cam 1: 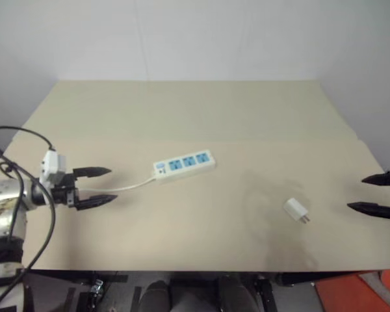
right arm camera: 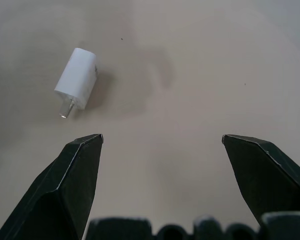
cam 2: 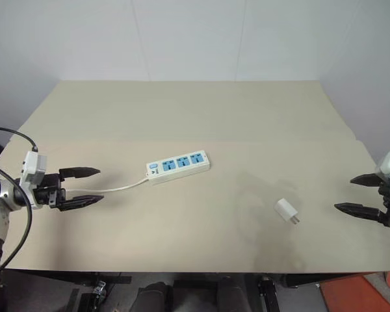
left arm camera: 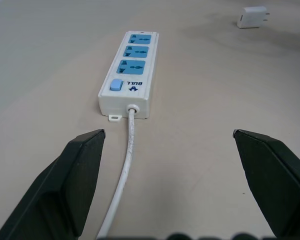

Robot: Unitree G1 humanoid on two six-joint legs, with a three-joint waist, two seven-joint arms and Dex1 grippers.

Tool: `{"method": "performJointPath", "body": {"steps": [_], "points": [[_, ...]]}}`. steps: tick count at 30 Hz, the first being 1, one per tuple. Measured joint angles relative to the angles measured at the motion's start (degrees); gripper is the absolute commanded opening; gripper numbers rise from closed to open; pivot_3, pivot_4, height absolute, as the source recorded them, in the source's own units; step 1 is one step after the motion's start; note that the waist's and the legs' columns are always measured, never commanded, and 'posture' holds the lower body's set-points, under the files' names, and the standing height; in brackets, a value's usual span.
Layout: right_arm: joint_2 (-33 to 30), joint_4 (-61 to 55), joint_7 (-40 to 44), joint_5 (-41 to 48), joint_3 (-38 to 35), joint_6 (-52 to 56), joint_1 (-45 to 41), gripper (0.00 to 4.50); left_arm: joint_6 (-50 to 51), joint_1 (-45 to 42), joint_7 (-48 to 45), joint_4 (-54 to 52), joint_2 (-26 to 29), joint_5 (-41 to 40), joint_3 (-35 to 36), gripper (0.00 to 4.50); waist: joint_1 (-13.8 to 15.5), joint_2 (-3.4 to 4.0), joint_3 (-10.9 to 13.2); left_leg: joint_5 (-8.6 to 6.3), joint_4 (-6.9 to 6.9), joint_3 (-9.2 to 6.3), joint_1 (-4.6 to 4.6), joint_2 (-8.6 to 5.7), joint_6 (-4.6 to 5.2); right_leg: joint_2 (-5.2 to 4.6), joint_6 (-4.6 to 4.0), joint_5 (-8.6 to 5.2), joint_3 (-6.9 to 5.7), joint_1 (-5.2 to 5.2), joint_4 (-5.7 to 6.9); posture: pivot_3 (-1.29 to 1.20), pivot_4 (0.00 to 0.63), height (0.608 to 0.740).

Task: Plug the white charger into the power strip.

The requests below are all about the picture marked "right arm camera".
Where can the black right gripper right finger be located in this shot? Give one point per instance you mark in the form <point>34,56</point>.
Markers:
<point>262,180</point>

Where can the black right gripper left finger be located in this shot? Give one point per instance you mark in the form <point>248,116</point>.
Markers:
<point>60,190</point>

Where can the white plug adapter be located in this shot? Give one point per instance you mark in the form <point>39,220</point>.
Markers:
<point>76,78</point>

